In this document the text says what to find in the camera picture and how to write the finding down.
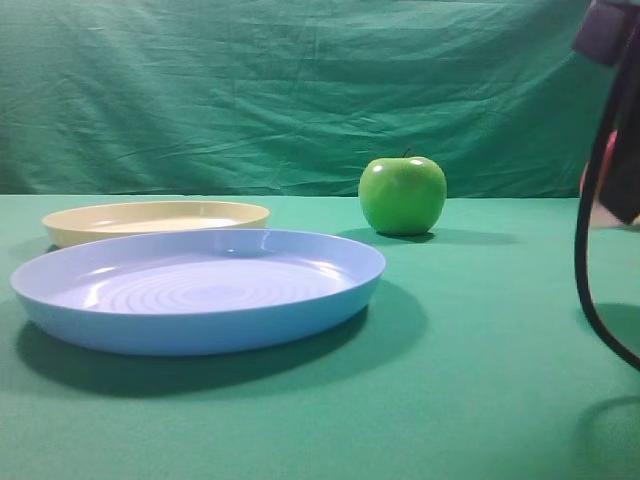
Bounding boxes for green apple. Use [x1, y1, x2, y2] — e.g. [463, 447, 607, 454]
[358, 155, 447, 236]

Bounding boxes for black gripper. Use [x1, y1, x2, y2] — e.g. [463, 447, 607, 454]
[572, 1, 639, 225]

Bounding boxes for yellow plastic plate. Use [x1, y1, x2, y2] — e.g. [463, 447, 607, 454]
[42, 200, 271, 248]

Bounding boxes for blue plastic plate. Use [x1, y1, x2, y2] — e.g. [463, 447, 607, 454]
[11, 228, 386, 356]

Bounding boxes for green backdrop cloth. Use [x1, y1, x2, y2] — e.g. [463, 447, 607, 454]
[1, 1, 613, 197]

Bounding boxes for green table cloth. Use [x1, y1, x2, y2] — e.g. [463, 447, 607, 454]
[1, 196, 639, 479]

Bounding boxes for black cable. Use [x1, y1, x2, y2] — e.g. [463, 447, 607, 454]
[574, 62, 640, 374]

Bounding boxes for red yellow round bread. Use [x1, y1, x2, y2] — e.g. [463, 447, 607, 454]
[579, 130, 618, 198]

